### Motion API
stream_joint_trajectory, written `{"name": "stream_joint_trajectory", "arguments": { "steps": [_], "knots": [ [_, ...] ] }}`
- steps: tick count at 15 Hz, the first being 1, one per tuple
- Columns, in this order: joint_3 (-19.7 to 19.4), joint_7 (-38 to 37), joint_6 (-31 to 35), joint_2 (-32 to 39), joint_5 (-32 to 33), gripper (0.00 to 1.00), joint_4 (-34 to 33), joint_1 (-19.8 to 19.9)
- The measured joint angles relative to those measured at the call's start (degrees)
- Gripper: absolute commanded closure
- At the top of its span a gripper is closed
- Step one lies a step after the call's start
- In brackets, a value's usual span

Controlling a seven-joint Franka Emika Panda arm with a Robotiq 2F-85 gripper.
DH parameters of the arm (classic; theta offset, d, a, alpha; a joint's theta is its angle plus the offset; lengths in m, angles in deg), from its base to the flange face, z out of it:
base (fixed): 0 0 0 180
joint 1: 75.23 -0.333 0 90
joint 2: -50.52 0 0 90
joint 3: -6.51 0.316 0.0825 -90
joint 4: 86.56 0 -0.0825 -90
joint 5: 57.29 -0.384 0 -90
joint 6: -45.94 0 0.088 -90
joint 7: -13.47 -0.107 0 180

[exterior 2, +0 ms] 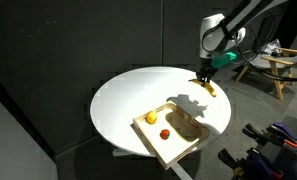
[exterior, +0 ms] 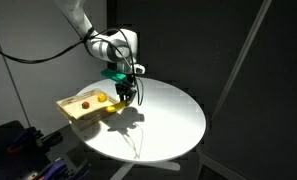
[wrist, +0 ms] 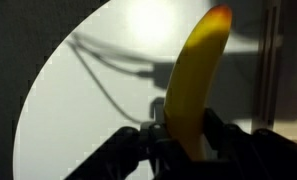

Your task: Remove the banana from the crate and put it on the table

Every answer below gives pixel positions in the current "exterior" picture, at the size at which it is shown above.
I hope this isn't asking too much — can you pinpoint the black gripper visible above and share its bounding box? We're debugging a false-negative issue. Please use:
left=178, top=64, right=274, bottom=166
left=114, top=80, right=138, bottom=107

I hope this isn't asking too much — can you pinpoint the wooden slatted crate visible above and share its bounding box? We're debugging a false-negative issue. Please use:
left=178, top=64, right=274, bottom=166
left=56, top=87, right=123, bottom=132

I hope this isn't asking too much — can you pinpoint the yellow lemon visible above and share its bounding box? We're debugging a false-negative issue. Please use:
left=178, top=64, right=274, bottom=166
left=97, top=92, right=108, bottom=103

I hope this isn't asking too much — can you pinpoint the white table base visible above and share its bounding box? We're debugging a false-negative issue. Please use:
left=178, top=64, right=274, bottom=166
left=109, top=160, right=182, bottom=180

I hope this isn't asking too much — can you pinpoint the black clamp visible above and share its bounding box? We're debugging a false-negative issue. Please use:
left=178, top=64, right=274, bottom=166
left=41, top=131, right=64, bottom=148

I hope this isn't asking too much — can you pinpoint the purple spring clamp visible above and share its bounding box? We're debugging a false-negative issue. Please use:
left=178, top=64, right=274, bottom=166
left=37, top=159, right=68, bottom=180

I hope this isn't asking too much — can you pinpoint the purple clamp with orange tip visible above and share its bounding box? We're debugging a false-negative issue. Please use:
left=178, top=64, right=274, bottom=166
left=6, top=126, right=44, bottom=154

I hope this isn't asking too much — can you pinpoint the grey diagonal pole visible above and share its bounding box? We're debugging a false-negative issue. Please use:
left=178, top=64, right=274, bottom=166
left=209, top=0, right=274, bottom=125

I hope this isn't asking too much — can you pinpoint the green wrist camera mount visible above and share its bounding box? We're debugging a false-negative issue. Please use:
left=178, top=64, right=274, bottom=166
left=100, top=68, right=128, bottom=84

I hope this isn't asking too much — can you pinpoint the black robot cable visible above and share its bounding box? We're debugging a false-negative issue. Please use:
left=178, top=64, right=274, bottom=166
left=0, top=27, right=145, bottom=107

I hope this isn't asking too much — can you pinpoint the thin dark wall rod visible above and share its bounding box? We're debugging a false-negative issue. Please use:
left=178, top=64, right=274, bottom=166
left=0, top=13, right=31, bottom=128

